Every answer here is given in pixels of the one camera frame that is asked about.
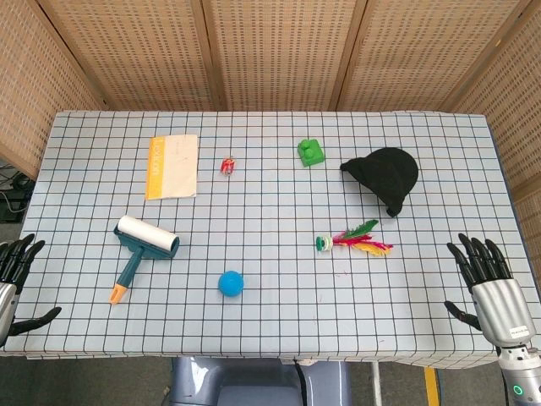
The black and silver left hand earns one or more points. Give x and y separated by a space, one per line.
8 296

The black and silver right hand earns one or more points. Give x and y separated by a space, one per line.
501 304

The colourful feather shuttlecock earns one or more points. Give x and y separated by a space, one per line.
324 244

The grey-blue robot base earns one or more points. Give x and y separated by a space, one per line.
236 385

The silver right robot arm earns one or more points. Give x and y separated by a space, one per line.
520 376

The yellow floor tape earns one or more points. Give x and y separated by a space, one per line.
432 387

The white table leg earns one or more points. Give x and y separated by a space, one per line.
376 385

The teal lint roller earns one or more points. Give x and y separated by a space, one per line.
148 237

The loose pink feather strand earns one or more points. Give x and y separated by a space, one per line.
342 273

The black knit hat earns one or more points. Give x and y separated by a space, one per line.
384 177

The woven folding screen panel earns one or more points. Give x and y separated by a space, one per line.
127 51
422 51
279 51
520 127
34 105

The yellow and white booklet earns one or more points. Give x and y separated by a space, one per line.
177 169

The blue ball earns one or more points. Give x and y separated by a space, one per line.
231 284

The green toy building block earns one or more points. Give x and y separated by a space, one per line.
312 154

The light blue checked tablecloth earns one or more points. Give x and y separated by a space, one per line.
270 203

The small red wrapped object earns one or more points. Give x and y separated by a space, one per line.
228 166

